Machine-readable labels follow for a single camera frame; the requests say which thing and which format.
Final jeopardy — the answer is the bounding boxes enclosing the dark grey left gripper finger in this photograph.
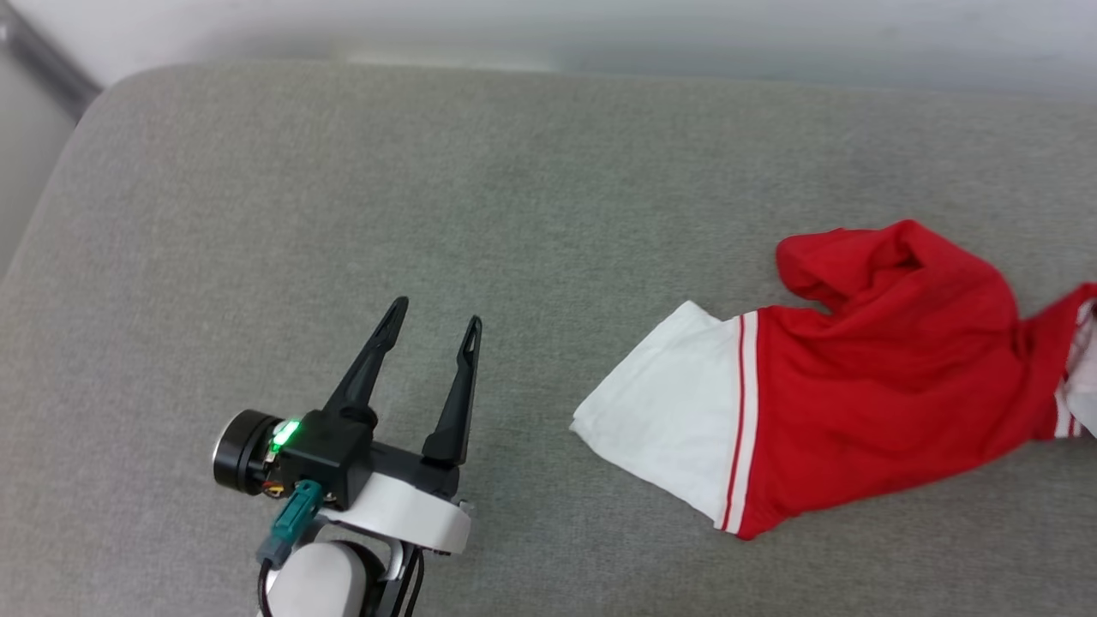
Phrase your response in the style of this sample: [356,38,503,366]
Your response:
[421,315,483,469]
[321,297,410,429]

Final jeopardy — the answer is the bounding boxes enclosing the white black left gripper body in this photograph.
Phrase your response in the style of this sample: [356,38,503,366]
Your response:
[319,441,473,558]

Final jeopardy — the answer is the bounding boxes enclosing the red white basketball jersey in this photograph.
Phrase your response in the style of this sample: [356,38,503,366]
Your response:
[570,219,1097,541]

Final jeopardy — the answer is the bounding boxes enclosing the grey fabric sofa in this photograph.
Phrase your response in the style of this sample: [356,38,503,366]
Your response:
[0,60,1097,617]

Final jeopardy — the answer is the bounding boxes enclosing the grey metal floor strip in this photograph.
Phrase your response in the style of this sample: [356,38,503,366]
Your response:
[0,0,104,123]

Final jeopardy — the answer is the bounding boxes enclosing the teal left camera connector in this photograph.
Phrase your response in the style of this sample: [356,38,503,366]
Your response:
[255,479,325,569]

